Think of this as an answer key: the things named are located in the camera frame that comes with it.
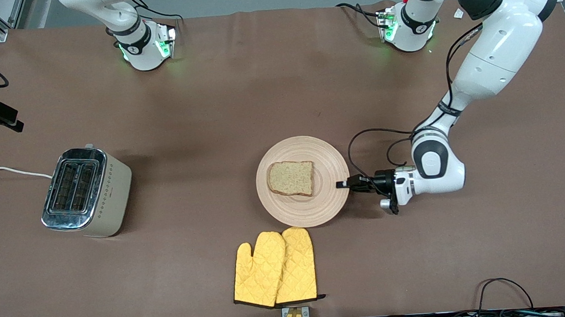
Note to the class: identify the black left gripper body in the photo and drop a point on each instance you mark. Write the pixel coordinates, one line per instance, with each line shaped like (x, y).
(384, 180)

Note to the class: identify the round light wooden plate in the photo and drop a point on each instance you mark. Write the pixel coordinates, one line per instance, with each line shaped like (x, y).
(305, 211)

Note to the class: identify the slice of brown bread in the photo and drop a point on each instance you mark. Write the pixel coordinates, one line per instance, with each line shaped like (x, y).
(291, 178)

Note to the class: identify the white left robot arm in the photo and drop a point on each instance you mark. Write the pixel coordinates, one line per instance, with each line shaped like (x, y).
(496, 52)

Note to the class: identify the cream and chrome toaster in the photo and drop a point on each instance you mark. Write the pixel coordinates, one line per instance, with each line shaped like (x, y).
(88, 195)

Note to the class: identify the yellow quilted oven mitt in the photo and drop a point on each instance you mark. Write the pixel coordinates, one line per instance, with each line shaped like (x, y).
(260, 272)
(299, 265)

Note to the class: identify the small white paper scrap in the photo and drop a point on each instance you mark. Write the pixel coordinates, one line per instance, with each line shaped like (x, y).
(457, 14)

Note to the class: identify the brown table mat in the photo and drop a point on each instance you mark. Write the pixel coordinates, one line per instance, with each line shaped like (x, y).
(186, 110)

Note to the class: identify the grey metal bracket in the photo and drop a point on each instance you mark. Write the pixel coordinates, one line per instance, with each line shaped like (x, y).
(305, 313)

